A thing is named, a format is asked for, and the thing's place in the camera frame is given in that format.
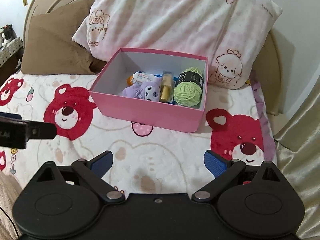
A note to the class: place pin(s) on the dotted patterned cloth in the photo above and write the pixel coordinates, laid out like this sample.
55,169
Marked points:
12,47

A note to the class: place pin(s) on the brown pillow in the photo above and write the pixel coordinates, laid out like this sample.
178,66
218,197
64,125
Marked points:
55,45

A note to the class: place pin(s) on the gold curtain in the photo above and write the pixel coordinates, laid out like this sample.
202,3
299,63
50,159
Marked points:
300,167

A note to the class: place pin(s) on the red bear printed blanket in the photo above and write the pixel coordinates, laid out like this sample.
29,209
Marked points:
155,155

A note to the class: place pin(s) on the green yarn ball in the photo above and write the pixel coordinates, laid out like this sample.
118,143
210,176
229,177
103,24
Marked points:
187,93

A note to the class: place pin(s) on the small white tissue packet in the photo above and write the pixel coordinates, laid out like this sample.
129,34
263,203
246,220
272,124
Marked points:
142,77

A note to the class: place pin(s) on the pink cartoon print pillow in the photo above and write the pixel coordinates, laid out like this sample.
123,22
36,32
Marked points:
175,17

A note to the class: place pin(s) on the dark wooden nightstand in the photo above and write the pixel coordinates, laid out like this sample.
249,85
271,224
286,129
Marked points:
10,67

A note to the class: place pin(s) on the pink cardboard box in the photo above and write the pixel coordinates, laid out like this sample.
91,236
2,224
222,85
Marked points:
150,112

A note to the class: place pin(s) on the orange makeup sponge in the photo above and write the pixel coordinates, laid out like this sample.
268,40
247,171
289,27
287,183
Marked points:
129,80

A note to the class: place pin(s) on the grey plush cat toy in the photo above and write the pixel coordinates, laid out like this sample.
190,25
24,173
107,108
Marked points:
7,33

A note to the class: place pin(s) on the foundation bottle with gold cap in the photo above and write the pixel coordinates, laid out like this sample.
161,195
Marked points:
166,85

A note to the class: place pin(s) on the beige fluffy blanket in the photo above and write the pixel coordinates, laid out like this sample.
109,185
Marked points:
7,192

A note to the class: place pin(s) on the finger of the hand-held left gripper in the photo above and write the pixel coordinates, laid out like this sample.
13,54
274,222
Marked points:
37,131
10,116

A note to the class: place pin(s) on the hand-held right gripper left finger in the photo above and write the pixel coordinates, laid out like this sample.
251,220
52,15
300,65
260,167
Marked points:
102,163

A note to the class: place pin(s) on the purple plush toy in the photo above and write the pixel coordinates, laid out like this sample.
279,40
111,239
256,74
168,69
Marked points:
140,90

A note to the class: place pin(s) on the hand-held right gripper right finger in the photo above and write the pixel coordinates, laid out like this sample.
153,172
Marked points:
215,163

